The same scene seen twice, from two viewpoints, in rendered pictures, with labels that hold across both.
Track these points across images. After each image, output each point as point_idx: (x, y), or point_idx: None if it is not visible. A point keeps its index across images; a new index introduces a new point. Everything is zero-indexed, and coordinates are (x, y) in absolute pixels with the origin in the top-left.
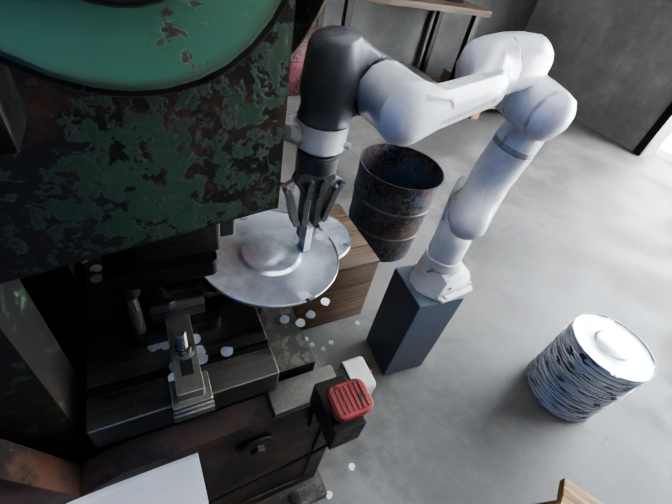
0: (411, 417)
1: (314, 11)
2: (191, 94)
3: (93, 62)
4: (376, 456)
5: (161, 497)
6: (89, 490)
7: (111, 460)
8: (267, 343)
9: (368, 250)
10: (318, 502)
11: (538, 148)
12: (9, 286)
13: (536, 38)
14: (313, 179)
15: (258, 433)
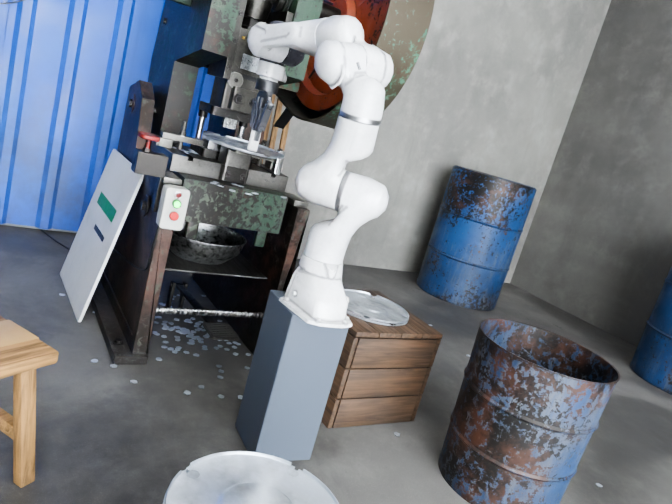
0: (177, 433)
1: None
2: (202, 7)
3: None
4: (138, 398)
5: (128, 189)
6: None
7: None
8: (192, 161)
9: (369, 330)
10: (109, 360)
11: (348, 106)
12: (187, 82)
13: (339, 15)
14: (260, 96)
15: (149, 187)
